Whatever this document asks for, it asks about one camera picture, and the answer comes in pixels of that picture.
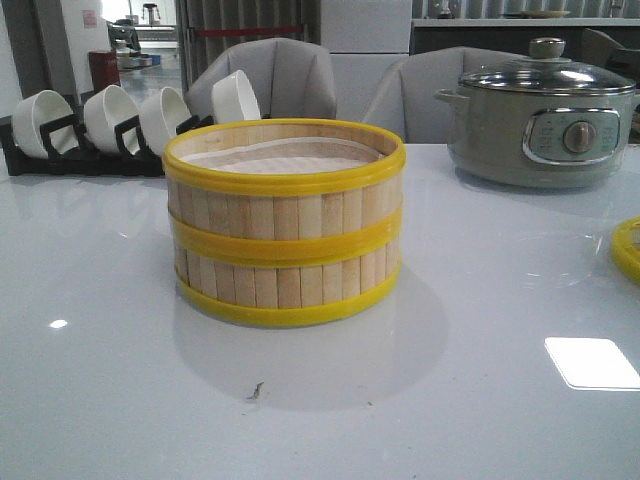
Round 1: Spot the white bowl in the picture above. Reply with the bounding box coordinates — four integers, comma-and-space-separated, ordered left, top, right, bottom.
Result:
84, 85, 138, 154
211, 70, 261, 124
139, 86, 191, 156
11, 90, 73, 159

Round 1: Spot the white cabinet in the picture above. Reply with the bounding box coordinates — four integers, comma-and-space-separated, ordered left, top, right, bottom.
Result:
319, 1, 412, 120

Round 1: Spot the red cylinder bin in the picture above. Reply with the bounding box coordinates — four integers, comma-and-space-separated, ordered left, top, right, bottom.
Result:
88, 50, 120, 93

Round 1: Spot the bamboo steamer tray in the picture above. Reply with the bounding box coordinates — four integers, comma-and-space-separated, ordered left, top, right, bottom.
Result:
163, 118, 406, 267
174, 237, 401, 328

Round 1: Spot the green electric cooking pot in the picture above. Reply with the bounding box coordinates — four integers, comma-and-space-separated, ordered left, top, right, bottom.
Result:
435, 86, 639, 189

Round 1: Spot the upper tray liner paper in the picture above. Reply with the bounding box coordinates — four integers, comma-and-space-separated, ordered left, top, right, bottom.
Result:
182, 137, 384, 175

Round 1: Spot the woven bamboo steamer lid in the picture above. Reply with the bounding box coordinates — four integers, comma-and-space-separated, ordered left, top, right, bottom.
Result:
611, 217, 640, 284

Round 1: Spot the right grey chair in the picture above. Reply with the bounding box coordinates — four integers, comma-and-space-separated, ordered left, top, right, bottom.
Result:
361, 47, 518, 144

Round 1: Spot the glass pot lid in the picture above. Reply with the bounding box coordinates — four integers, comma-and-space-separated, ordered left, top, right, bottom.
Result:
459, 37, 636, 96

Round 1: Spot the black dish rack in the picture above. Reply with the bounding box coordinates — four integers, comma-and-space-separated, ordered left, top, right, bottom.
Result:
0, 114, 215, 178

